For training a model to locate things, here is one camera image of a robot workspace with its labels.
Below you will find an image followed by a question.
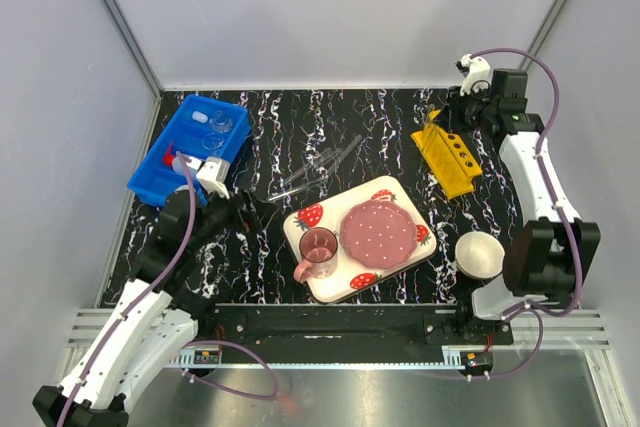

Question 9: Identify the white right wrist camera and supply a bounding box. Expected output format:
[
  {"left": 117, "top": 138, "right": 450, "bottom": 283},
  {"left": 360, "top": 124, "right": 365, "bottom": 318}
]
[{"left": 455, "top": 54, "right": 491, "bottom": 96}]

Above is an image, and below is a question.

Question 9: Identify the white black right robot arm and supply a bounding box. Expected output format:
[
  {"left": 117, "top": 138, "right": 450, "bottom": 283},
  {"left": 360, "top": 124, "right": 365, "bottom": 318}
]
[{"left": 447, "top": 58, "right": 601, "bottom": 344}]

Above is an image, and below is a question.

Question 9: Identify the glass alcohol lamp white cap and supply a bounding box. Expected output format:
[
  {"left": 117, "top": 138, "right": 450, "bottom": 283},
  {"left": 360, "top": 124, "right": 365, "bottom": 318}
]
[{"left": 209, "top": 110, "right": 234, "bottom": 134}]

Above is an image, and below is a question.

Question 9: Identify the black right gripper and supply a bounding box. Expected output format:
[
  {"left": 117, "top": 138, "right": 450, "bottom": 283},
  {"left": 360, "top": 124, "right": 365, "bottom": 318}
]
[{"left": 433, "top": 84, "right": 497, "bottom": 136}]

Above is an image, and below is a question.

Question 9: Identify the wash bottle with red cap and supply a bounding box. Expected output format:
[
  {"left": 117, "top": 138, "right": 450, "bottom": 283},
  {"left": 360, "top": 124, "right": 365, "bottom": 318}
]
[{"left": 163, "top": 143, "right": 203, "bottom": 177}]

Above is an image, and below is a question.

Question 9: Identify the pink ghost pattern mug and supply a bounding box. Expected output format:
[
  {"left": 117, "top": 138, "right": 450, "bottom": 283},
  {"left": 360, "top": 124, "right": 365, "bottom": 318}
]
[{"left": 293, "top": 227, "right": 339, "bottom": 283}]

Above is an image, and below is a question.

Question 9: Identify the small clear glass beaker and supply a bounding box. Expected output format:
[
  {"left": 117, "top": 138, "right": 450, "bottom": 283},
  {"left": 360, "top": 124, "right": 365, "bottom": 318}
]
[{"left": 202, "top": 132, "right": 226, "bottom": 153}]

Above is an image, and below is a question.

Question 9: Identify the yellow test tube rack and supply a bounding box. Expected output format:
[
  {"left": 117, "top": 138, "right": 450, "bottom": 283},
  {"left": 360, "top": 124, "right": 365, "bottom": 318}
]
[{"left": 411, "top": 120, "right": 482, "bottom": 200}]

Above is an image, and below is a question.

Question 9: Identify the cream ceramic bowl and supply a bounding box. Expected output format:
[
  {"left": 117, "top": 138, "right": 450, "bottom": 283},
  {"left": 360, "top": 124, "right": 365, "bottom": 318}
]
[{"left": 455, "top": 231, "right": 505, "bottom": 280}]

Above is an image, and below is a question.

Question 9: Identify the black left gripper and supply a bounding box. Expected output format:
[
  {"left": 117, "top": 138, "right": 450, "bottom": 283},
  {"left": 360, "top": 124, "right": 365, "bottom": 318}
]
[{"left": 187, "top": 183, "right": 278, "bottom": 252}]

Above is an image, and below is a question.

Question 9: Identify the pink polka dot plate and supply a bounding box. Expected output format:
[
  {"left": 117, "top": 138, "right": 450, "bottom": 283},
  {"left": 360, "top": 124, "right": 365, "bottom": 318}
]
[{"left": 339, "top": 200, "right": 418, "bottom": 271}]

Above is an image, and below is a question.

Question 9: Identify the blue plastic compartment bin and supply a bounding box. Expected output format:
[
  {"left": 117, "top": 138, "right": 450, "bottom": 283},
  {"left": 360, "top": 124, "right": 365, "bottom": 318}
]
[{"left": 127, "top": 94, "right": 251, "bottom": 207}]

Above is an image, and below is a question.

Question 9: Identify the strawberry pattern white tray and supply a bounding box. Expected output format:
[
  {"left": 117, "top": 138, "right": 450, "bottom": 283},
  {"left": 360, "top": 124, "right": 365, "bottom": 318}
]
[{"left": 282, "top": 175, "right": 437, "bottom": 304}]

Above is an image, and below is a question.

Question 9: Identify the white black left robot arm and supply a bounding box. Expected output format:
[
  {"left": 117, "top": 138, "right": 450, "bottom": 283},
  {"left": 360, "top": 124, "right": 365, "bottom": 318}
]
[{"left": 32, "top": 186, "right": 278, "bottom": 426}]

